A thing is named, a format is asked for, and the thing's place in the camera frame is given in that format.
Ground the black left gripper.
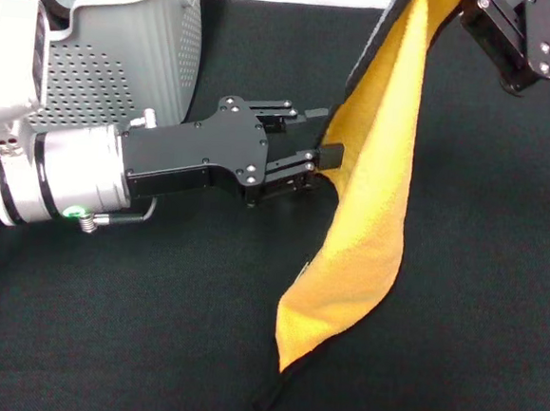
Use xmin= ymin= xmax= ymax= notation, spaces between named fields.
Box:
xmin=116 ymin=86 xmax=351 ymax=217

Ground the yellow towel with black border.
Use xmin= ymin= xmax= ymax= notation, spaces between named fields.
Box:
xmin=251 ymin=0 xmax=465 ymax=411

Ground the grey perforated storage box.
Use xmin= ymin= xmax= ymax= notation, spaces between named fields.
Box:
xmin=0 ymin=0 xmax=207 ymax=144

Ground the grey left arm cable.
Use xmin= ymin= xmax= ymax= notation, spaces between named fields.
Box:
xmin=79 ymin=192 xmax=160 ymax=240

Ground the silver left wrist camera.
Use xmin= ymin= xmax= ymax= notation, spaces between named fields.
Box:
xmin=0 ymin=0 xmax=55 ymax=140

